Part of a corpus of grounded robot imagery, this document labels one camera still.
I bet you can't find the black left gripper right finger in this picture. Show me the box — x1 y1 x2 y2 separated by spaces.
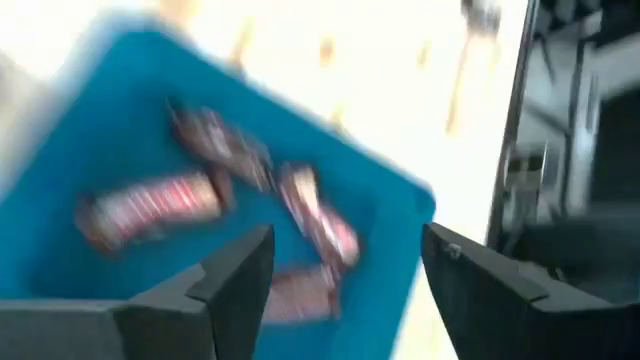
422 223 640 360

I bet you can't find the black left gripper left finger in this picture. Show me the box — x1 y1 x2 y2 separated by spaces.
0 224 276 360

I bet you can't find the brown chocolate bar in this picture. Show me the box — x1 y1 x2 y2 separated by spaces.
74 172 224 251
262 264 344 324
167 102 276 194
277 162 361 269

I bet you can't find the teal blue plastic basket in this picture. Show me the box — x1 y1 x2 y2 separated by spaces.
0 14 437 360

